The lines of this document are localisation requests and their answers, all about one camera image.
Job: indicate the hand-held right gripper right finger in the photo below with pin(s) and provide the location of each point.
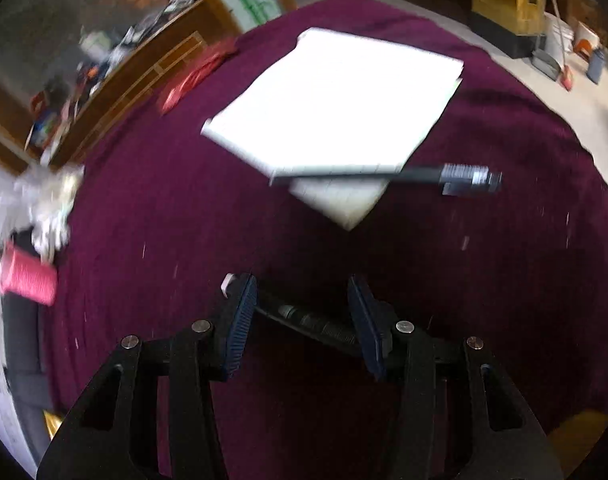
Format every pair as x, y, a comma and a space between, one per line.
366, 330

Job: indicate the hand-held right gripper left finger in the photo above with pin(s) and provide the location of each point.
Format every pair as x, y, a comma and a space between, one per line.
239, 325

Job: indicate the black pen with ribbed grip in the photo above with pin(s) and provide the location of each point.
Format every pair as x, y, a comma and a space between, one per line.
309, 320

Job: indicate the maroon velvet tablecloth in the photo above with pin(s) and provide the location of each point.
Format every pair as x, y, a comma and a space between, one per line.
483, 270

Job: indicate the slim black pen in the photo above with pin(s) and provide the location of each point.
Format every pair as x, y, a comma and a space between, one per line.
418, 174

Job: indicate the yellow tape roll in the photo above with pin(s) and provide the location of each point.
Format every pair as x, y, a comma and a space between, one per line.
53, 422

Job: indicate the black chair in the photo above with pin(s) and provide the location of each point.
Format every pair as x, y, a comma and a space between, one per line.
24, 350

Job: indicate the white plastic bag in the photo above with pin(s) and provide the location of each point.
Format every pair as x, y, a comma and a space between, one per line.
54, 195

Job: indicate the white notebook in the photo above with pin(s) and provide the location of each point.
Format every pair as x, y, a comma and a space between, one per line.
334, 100

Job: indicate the yellow wooden stool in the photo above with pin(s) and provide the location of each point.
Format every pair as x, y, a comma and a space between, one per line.
578, 440

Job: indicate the red foil packet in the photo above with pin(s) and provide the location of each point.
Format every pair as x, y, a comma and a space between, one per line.
194, 75

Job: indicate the wooden cabinet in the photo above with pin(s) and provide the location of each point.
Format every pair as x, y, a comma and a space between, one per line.
129, 80

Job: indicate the red broom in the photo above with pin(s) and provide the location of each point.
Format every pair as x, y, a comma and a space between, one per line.
566, 77

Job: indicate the grey dustpan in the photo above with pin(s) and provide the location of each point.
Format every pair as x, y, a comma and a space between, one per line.
546, 62

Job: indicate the blue bin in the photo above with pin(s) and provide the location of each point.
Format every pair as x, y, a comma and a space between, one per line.
596, 67

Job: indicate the gold and black cabinet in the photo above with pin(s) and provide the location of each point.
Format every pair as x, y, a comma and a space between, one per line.
503, 5

